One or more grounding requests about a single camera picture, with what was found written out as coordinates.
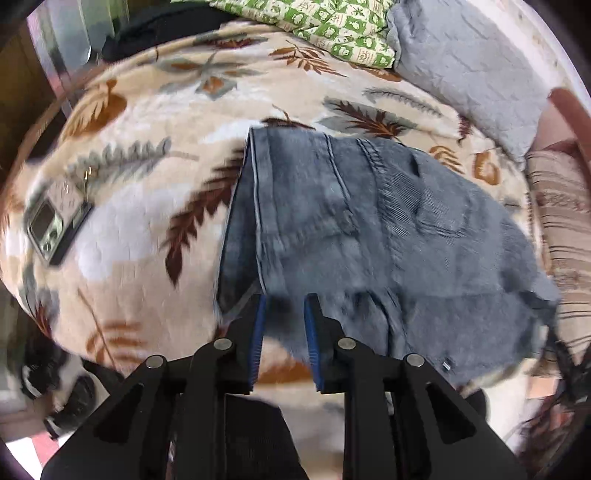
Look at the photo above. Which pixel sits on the grey fleece blanket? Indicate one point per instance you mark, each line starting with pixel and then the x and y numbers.
pixel 461 69

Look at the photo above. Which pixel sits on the blue denim pants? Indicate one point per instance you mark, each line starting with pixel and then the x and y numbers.
pixel 369 230

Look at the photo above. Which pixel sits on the black shoes on floor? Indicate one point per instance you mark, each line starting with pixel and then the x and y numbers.
pixel 60 392

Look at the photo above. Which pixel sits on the brown bed headboard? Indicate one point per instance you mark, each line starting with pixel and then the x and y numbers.
pixel 570 108

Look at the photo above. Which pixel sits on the green patterned pillow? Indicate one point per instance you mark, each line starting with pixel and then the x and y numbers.
pixel 332 27

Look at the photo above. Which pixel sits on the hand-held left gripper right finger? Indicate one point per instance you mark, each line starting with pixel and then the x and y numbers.
pixel 313 344

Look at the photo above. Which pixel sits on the dark patterned cloth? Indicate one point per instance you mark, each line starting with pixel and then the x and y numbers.
pixel 558 397

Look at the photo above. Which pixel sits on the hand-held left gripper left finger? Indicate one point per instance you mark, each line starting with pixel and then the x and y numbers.
pixel 258 344

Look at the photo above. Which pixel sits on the phone in glittery case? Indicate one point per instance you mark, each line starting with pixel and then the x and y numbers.
pixel 46 226

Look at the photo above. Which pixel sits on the beige leaf print blanket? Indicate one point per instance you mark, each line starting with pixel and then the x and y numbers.
pixel 138 230

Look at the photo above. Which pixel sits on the beige striped cloth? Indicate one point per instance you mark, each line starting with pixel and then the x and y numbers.
pixel 563 221

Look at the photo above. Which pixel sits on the black cloth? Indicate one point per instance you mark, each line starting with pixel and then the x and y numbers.
pixel 161 32

